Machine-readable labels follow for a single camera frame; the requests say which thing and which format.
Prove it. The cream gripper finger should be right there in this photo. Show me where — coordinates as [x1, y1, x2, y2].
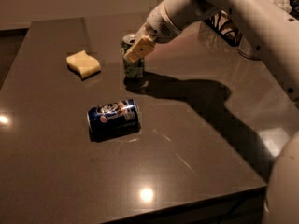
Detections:
[123, 35, 155, 63]

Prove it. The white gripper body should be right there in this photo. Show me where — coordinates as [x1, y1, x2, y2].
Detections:
[136, 1, 182, 44]

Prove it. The blue pepsi can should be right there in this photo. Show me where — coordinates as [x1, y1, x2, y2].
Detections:
[87, 99, 140, 135]

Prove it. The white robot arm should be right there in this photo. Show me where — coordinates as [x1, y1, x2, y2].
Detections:
[123, 0, 299, 224]

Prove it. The yellow sponge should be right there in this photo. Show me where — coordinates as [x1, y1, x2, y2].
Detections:
[66, 50, 101, 79]

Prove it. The green soda can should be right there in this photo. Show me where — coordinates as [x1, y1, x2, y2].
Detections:
[121, 34, 144, 79]

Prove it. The black wire napkin basket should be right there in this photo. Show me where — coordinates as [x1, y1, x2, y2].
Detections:
[204, 10, 242, 47]

